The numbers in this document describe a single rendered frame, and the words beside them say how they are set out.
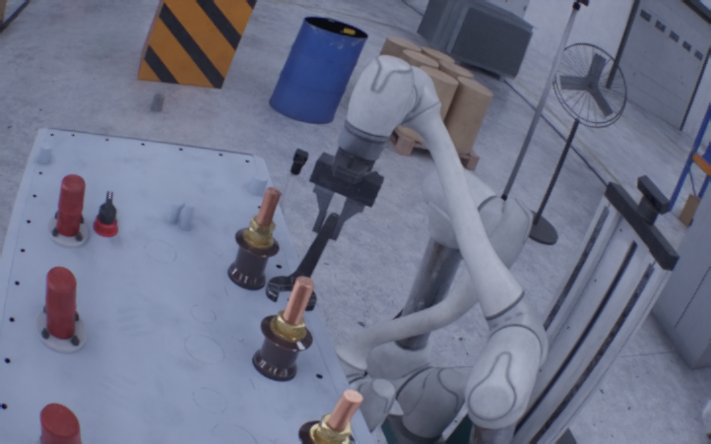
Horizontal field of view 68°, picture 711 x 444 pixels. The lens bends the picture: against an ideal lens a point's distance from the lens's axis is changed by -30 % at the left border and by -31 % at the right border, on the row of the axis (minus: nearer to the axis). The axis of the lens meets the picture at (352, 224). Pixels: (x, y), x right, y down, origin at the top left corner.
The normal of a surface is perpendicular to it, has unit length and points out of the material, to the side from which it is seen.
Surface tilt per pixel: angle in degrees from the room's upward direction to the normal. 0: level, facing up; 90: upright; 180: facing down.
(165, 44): 90
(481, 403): 84
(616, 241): 90
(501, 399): 85
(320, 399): 0
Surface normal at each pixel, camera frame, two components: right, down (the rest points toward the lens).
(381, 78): -0.32, 0.12
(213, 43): 0.27, 0.55
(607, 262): -0.90, -0.15
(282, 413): 0.34, -0.82
